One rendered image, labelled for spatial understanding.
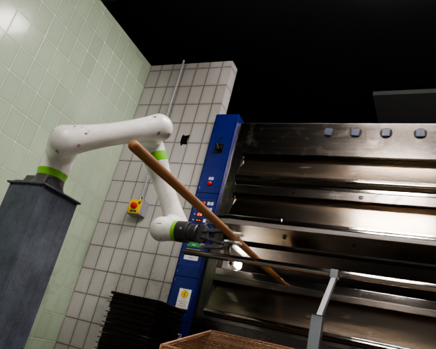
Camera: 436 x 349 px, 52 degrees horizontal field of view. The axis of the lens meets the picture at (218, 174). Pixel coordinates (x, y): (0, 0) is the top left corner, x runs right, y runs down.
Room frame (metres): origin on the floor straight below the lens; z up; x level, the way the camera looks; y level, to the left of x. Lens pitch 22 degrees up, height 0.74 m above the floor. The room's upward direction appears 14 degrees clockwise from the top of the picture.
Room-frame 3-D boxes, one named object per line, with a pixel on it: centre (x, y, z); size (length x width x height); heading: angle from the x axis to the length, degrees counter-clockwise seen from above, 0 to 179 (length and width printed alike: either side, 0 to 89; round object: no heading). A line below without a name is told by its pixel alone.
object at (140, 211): (2.71, 0.44, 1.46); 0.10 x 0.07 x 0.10; 63
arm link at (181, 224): (1.89, 0.08, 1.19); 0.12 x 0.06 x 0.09; 153
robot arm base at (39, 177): (1.86, 0.74, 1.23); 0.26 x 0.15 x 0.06; 61
